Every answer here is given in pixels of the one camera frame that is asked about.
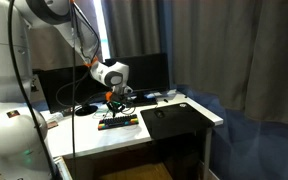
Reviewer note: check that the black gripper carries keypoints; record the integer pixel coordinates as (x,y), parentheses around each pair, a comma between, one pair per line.
(115,102)

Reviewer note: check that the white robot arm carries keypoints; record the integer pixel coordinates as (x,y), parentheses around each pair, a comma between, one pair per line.
(24,154)

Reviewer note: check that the black keyboard with coloured keys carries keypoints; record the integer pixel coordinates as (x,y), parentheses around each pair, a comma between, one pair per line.
(116,122)

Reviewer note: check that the black computer mouse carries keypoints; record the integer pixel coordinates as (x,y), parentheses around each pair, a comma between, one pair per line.
(159,113)

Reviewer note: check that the right black monitor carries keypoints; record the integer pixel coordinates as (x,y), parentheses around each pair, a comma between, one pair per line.
(147,73)

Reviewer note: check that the black monitor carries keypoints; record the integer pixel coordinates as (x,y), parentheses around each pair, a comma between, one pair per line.
(147,73)
(71,90)

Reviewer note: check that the black mouse pad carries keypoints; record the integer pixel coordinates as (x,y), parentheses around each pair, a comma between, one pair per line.
(179,119)

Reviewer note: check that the left black monitor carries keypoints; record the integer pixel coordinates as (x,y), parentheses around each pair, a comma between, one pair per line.
(71,90)

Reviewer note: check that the white desk leg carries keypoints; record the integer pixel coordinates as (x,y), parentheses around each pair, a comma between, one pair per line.
(207,149)

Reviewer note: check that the grey curtain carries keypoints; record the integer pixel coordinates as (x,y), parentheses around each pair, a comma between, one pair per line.
(234,49)

